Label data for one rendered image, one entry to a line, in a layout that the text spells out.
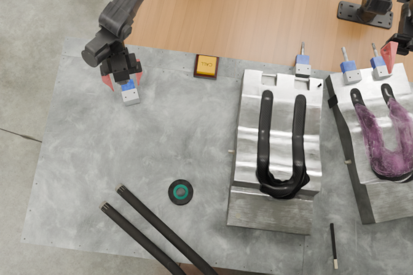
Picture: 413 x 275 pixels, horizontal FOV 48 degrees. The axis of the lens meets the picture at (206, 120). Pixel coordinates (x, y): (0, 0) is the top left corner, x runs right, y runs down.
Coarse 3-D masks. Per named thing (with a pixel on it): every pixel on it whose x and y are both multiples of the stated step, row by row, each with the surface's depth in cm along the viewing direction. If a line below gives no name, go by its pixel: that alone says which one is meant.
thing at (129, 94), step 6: (126, 84) 153; (132, 84) 153; (126, 90) 153; (132, 90) 151; (126, 96) 151; (132, 96) 151; (138, 96) 154; (126, 102) 151; (132, 102) 153; (138, 102) 155
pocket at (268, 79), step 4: (264, 76) 154; (268, 76) 153; (272, 76) 153; (276, 76) 153; (264, 80) 153; (268, 80) 154; (272, 80) 154; (276, 80) 153; (264, 84) 153; (268, 84) 153; (272, 84) 153; (276, 84) 152
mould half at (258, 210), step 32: (256, 96) 149; (288, 96) 150; (320, 96) 150; (256, 128) 147; (288, 128) 148; (256, 160) 140; (288, 160) 141; (320, 160) 142; (256, 192) 144; (256, 224) 142; (288, 224) 142
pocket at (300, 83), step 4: (296, 80) 154; (300, 80) 154; (304, 80) 153; (308, 80) 153; (296, 84) 154; (300, 84) 154; (304, 84) 154; (308, 84) 154; (296, 88) 153; (300, 88) 153; (304, 88) 153; (308, 88) 153
